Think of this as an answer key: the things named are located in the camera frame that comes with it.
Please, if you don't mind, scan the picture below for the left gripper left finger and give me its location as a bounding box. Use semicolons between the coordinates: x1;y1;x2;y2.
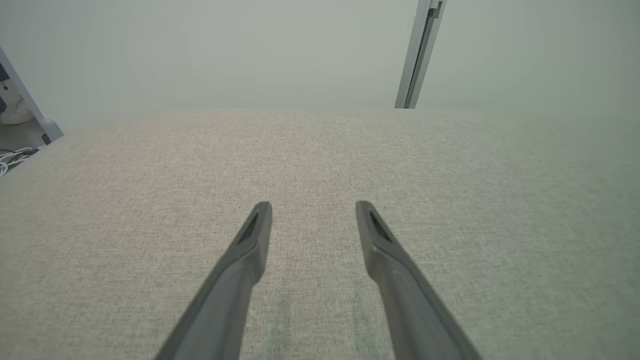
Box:
152;201;274;360

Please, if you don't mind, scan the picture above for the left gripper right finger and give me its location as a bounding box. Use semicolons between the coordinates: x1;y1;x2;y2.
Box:
354;200;484;360

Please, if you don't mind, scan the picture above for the grey fabric sofa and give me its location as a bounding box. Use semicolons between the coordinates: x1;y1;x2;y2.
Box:
0;107;640;360

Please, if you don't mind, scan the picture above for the white rounded container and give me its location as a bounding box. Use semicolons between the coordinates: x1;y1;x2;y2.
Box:
0;94;34;126

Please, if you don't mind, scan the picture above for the grey metal post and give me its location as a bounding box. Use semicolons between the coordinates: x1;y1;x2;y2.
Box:
393;0;448;110

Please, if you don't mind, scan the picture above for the grey partition edge post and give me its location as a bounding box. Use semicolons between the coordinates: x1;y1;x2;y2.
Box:
0;47;65;146

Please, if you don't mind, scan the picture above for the white cable bundle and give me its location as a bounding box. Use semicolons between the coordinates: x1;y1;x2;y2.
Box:
0;146;40;177

